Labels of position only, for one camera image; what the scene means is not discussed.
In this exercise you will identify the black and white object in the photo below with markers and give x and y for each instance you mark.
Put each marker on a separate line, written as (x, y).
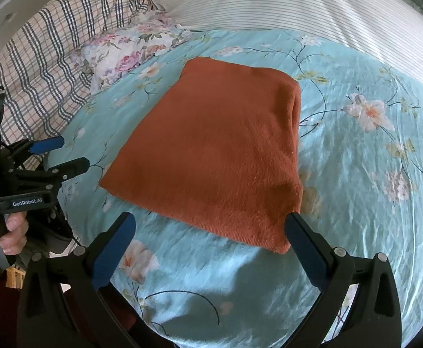
(53, 232)

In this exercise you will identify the person's dark red clothing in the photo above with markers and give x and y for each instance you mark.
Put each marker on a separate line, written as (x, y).
(1, 301)

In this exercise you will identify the white striped duvet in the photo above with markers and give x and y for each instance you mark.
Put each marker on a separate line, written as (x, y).
(323, 11)

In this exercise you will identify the light blue floral bedsheet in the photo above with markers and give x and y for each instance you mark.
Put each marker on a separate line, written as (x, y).
(360, 188)

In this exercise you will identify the person's left hand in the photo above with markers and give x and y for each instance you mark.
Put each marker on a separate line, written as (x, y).
(14, 232)

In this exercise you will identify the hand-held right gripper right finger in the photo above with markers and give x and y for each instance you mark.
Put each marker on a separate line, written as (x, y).
(305, 246)

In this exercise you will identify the floral pillow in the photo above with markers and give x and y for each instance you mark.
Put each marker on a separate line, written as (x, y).
(124, 50)

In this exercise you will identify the wooden frame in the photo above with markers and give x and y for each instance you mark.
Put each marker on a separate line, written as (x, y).
(15, 277)

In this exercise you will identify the orange knit sweater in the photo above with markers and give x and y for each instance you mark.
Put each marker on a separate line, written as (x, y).
(215, 141)

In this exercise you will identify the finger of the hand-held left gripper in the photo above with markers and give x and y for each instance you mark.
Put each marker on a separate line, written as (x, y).
(46, 145)
(72, 166)

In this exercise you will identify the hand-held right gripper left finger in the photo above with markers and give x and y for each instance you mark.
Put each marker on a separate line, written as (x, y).
(115, 250)

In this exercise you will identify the plaid quilt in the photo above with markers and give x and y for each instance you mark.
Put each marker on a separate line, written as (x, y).
(44, 54)

